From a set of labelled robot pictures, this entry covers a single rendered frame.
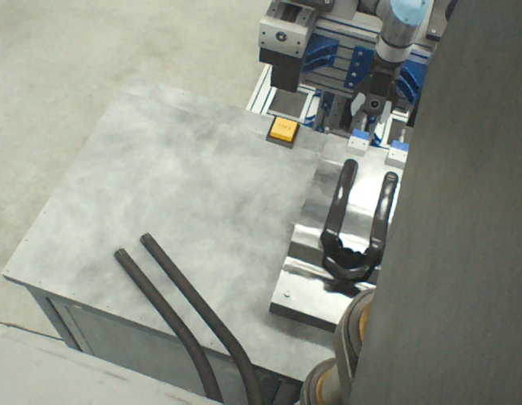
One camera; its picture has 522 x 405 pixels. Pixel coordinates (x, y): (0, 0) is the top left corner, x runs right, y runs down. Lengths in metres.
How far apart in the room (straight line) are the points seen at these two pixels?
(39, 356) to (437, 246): 0.51
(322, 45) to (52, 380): 1.34
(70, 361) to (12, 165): 2.08
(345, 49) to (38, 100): 1.60
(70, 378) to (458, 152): 0.49
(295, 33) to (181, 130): 0.42
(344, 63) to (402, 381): 1.68
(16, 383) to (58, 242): 0.86
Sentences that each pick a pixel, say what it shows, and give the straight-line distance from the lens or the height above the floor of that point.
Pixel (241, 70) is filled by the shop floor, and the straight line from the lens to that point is 2.91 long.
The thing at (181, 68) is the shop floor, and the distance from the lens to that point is 2.91.
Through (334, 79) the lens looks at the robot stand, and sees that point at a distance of 1.87.
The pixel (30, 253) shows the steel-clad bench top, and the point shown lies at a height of 0.80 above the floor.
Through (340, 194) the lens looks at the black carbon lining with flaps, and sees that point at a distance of 1.43.
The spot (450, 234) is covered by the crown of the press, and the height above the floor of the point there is 1.92.
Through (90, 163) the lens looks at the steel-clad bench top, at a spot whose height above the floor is 0.80.
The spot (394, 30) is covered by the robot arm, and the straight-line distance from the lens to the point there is 1.22.
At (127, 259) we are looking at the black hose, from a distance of 1.36.
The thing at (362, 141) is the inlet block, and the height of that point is 0.92.
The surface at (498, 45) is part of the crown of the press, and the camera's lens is 0.19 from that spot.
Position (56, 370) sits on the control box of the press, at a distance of 0.62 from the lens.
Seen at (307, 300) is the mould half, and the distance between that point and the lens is 1.30.
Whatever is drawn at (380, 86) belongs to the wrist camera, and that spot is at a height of 1.16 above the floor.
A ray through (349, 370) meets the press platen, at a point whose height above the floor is 1.54.
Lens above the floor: 2.05
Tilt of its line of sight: 58 degrees down
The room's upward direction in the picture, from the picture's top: 9 degrees clockwise
